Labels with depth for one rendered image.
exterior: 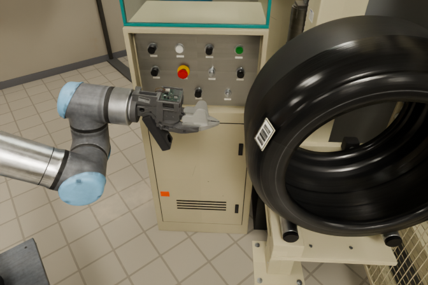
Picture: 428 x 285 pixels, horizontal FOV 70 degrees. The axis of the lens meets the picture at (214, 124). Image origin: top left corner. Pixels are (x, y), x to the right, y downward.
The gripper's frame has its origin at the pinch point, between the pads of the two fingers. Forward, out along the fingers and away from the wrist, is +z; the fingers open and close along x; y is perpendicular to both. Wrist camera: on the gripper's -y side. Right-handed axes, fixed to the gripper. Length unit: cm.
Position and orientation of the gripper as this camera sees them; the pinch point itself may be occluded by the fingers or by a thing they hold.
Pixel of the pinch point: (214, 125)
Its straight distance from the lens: 76.2
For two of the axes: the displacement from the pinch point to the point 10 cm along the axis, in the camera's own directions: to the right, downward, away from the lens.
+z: 9.9, 1.2, 0.3
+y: 1.2, -8.0, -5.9
